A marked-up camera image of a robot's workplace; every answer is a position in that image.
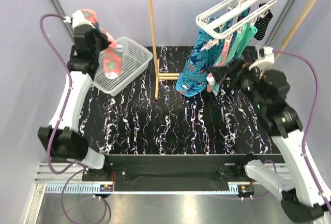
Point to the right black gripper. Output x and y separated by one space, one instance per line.
235 71

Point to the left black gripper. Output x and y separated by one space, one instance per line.
104 37

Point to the pink sock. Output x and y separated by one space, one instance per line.
219 61
112 57

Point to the mint green sock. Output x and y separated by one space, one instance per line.
249 32
237 39

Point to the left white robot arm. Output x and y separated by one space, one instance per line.
61 138

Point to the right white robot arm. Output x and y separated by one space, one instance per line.
301 198

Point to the white clip hanger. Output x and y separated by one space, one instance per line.
229 16

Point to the blue shark pattern shorts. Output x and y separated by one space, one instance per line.
193 78

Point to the white plastic basket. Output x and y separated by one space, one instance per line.
135 60

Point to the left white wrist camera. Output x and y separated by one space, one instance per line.
80 17

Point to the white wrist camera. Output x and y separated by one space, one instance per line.
80 17
265 59

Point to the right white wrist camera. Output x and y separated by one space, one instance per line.
265 59

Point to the aluminium frame post left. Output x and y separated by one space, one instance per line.
57 4

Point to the aluminium frame post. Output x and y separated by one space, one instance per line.
57 4
285 11

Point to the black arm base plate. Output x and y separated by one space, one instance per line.
174 173

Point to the aluminium frame post right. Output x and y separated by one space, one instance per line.
285 11

